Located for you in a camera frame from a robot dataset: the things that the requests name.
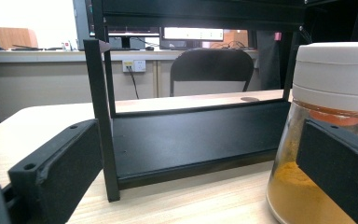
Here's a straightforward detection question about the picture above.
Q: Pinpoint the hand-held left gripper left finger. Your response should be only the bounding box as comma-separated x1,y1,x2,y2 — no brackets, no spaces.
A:
7,119,104,224

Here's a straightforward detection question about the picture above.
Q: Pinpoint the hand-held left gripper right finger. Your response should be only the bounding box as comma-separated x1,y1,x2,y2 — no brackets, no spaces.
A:
296,118,358,224

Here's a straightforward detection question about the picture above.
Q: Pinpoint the orange powder jar white lid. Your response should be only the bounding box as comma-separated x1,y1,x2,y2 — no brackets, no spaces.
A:
265,41,358,224

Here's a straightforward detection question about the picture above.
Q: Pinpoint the black two-tier metal rack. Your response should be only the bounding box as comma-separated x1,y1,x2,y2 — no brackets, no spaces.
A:
83,0,309,203

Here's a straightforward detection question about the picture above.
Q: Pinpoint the brown cardboard box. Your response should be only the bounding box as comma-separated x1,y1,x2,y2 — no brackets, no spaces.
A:
0,26,39,49

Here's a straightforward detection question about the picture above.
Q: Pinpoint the dark computer monitor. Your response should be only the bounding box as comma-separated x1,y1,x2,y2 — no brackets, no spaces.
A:
106,27,161,50

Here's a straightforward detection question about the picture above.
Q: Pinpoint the lit computer monitor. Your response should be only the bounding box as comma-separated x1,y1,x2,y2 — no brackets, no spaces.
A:
162,27,225,42

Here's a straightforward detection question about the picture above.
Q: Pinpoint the black socket cable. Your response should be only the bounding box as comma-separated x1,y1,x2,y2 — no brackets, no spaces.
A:
127,66,141,100

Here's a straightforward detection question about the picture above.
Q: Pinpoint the white wall socket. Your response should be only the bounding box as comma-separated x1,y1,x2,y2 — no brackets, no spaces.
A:
121,59,147,74

